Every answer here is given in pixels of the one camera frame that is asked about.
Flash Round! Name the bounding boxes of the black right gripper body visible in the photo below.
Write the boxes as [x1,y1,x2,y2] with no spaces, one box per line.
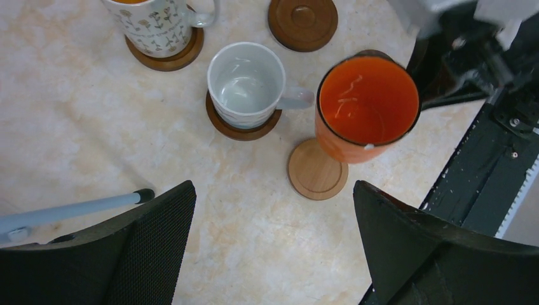
[406,13,538,110]

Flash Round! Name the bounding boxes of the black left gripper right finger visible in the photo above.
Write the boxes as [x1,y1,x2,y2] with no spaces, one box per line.
[353,180,538,304]

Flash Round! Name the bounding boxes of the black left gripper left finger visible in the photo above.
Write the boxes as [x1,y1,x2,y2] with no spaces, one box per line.
[1,180,196,304]

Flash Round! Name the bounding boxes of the dark walnut wood coaster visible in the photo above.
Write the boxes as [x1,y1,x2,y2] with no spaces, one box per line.
[354,49,393,62]

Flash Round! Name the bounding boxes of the orange glass cup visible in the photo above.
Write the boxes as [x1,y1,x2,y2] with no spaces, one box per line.
[315,55,421,164]

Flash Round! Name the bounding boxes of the light wood coaster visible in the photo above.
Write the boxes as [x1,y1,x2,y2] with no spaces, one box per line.
[287,138,348,201]

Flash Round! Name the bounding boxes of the brown ridged coaster front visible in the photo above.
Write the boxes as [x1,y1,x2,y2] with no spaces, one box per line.
[268,0,338,52]

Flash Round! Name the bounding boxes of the brown ridged coaster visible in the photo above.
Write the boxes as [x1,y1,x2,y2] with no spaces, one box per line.
[205,90,282,142]
[124,28,205,72]
[268,0,338,52]

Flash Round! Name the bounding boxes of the white ceramic mug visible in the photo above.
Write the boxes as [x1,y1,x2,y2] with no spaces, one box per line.
[207,42,315,130]

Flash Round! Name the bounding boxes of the patterned white mug yellow inside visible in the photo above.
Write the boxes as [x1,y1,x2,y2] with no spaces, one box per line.
[102,0,221,58]

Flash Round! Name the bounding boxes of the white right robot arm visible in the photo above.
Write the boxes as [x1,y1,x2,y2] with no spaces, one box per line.
[390,1,538,110]

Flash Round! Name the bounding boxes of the light blue tripod stand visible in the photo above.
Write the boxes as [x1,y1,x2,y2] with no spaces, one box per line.
[1,188,155,244]

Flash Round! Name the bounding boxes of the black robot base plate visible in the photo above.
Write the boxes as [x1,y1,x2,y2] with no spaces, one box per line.
[358,100,539,305]

